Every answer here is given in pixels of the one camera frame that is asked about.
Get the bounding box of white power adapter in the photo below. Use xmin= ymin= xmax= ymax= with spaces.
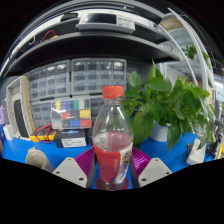
xmin=185 ymin=138 xmax=207 ymax=166

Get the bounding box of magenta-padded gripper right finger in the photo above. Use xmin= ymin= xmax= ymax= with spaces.
xmin=129 ymin=147 xmax=173 ymax=188

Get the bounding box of white perforated tray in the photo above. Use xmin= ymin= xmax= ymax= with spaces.
xmin=5 ymin=75 xmax=36 ymax=139

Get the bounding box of green potted plant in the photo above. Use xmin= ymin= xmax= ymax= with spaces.
xmin=122 ymin=59 xmax=214 ymax=151

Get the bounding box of clear red-capped drink bottle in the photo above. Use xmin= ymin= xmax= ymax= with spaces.
xmin=91 ymin=85 xmax=135 ymax=192

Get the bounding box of black box with white label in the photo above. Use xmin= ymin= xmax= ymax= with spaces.
xmin=53 ymin=128 xmax=88 ymax=149

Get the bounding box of small white box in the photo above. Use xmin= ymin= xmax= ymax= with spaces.
xmin=3 ymin=123 xmax=15 ymax=141

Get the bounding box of black rectangular case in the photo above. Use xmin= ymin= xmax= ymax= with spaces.
xmin=13 ymin=99 xmax=29 ymax=138

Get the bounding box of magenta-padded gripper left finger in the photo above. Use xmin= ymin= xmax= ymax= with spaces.
xmin=52 ymin=147 xmax=98 ymax=189

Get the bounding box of flat round red coaster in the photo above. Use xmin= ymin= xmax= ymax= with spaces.
xmin=95 ymin=176 xmax=129 ymax=192

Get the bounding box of white metal shelf rack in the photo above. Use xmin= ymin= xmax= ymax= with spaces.
xmin=166 ymin=9 xmax=224 ymax=134

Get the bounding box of black soft pouch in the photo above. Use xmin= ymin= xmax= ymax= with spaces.
xmin=85 ymin=127 xmax=97 ymax=146

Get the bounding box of grey parts drawer cabinet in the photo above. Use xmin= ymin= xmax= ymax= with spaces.
xmin=30 ymin=99 xmax=54 ymax=129
xmin=28 ymin=59 xmax=72 ymax=101
xmin=89 ymin=95 xmax=105 ymax=124
xmin=70 ymin=58 xmax=128 ymax=97

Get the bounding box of dark overhead shelf unit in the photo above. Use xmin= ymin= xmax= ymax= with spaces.
xmin=3 ymin=6 xmax=188 ymax=78

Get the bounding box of clear organizer with coloured parts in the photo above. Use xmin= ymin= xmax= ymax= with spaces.
xmin=50 ymin=98 xmax=93 ymax=130

